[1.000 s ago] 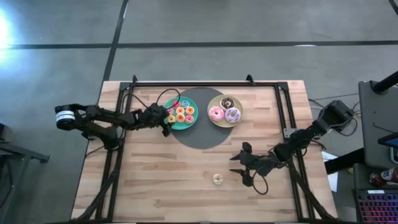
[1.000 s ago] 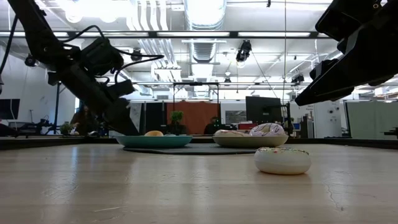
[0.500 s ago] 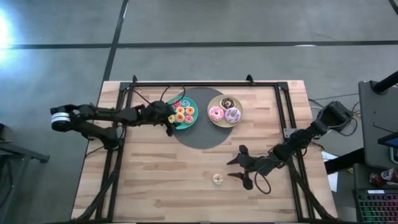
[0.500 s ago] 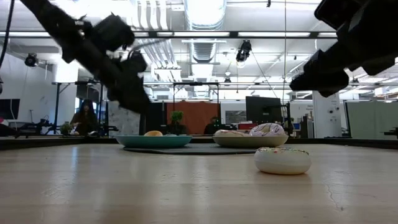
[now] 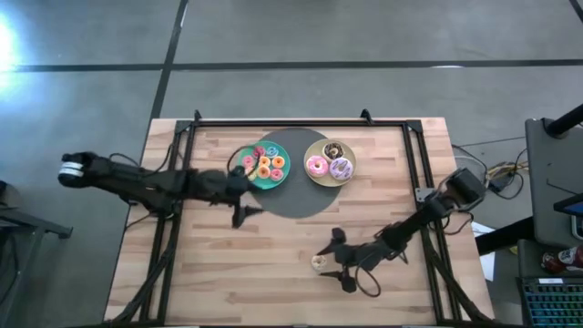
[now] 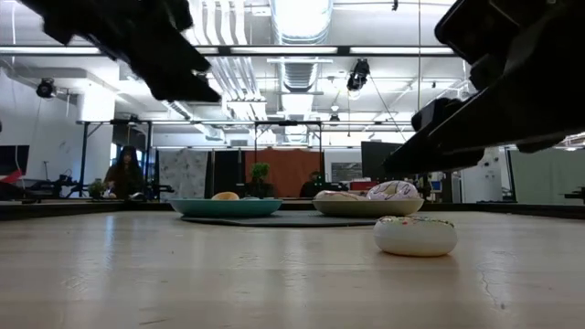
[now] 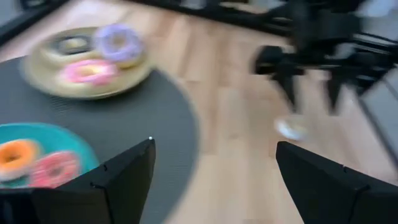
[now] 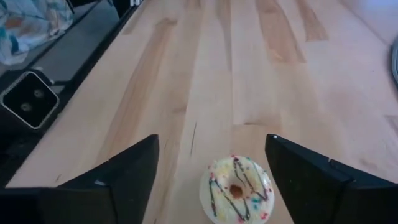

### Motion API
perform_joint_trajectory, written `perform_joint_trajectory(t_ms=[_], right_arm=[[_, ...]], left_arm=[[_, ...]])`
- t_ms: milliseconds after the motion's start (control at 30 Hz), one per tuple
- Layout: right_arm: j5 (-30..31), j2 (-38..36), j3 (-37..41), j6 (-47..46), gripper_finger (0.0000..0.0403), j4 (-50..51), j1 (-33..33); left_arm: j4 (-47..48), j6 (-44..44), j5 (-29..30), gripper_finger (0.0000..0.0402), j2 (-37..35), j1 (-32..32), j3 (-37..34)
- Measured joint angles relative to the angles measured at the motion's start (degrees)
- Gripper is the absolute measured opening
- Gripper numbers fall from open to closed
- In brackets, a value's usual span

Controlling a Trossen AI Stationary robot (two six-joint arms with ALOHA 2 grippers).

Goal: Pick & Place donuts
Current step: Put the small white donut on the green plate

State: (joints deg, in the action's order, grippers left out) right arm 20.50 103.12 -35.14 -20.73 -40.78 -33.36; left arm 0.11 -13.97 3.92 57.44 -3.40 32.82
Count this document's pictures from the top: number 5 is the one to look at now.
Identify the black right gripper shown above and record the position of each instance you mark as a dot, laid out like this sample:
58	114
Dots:
357	257

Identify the backlit keyboard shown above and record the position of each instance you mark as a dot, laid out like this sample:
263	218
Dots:
553	303

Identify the black metal stand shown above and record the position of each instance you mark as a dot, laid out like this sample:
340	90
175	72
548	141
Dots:
27	221

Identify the teal plate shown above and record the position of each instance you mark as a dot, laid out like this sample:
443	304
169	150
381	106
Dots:
273	186

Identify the black pole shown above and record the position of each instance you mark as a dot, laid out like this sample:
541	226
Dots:
567	122

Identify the dark grey desk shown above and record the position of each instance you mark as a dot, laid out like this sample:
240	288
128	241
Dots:
528	259

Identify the grey round mat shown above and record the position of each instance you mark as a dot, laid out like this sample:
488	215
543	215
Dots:
296	200

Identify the small pink donut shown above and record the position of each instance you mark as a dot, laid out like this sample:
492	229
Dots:
245	162
273	176

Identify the white paper sheet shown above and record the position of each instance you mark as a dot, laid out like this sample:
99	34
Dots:
485	264

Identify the tan plate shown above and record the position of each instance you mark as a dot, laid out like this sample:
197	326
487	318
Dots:
350	149

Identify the large chocolate frosted donut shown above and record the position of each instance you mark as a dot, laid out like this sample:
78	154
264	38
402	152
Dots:
326	150

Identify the small yellow donut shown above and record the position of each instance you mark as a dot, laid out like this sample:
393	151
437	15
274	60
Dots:
252	173

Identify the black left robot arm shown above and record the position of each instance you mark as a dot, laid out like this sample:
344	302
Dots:
136	180

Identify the small orange donut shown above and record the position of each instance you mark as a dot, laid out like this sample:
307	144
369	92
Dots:
260	173
282	164
261	163

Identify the large purple frosted donut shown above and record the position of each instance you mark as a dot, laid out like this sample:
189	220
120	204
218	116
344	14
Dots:
334	172

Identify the black power adapter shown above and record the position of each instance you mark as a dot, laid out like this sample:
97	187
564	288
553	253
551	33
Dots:
501	182

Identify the small white donut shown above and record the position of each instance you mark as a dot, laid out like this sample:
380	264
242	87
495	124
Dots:
314	264

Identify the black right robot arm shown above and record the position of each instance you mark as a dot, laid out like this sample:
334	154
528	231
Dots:
410	225

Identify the large pink frosted donut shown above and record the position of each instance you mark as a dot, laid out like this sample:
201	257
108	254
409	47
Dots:
310	167

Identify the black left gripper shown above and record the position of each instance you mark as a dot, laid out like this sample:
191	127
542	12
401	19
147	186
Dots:
238	191

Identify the black tablet screen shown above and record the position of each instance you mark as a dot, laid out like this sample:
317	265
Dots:
571	205

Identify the glass bottle with label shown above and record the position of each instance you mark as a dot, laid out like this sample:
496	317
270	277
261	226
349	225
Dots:
562	259

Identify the small blue donut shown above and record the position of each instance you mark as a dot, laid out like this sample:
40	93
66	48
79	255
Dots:
275	150

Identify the small red donut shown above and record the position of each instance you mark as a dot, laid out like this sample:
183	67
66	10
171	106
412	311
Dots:
256	154

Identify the black beam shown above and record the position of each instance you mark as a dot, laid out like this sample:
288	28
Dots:
501	237

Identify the black metal table frame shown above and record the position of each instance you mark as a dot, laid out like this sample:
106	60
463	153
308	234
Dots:
337	123

